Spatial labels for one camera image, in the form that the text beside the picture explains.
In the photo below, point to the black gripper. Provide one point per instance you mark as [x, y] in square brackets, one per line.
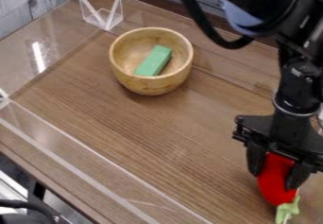
[287, 136]

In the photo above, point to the clear acrylic tray wall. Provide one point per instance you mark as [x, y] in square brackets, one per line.
[106, 192]

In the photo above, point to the black table leg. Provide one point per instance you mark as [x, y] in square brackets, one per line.
[36, 193]

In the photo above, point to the green rectangular block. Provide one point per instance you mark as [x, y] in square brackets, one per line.
[154, 63]

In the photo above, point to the wooden bowl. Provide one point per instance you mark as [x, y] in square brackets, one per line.
[131, 48]

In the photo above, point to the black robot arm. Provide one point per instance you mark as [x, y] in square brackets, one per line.
[294, 22]

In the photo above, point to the red plush strawberry toy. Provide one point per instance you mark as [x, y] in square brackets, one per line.
[271, 182]

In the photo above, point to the clear acrylic corner bracket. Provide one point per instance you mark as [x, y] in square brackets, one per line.
[103, 18]

